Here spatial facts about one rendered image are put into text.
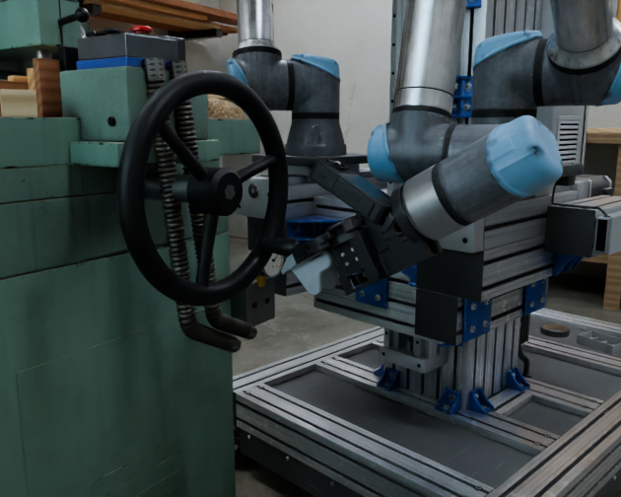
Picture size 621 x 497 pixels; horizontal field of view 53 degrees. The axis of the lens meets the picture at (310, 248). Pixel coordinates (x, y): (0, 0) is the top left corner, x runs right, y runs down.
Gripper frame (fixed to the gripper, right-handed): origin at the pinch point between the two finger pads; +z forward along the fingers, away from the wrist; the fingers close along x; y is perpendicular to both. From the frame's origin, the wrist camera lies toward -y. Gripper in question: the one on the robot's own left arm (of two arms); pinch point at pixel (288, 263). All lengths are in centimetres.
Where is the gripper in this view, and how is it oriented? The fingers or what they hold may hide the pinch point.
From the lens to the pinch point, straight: 81.4
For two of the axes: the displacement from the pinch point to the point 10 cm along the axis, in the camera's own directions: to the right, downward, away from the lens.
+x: 5.6, -1.6, 8.1
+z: -7.1, 4.0, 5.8
